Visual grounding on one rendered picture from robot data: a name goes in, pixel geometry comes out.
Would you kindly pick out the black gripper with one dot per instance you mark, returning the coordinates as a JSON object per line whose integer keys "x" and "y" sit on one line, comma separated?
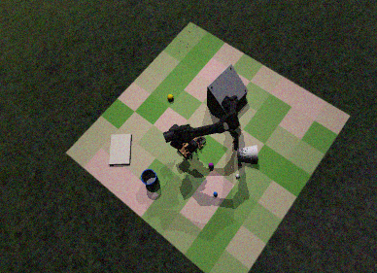
{"x": 192, "y": 145}

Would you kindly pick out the dark blue cylinder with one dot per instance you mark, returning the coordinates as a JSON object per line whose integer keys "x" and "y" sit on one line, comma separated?
{"x": 149, "y": 178}

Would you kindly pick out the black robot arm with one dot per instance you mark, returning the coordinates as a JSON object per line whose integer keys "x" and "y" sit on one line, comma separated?
{"x": 185, "y": 133}

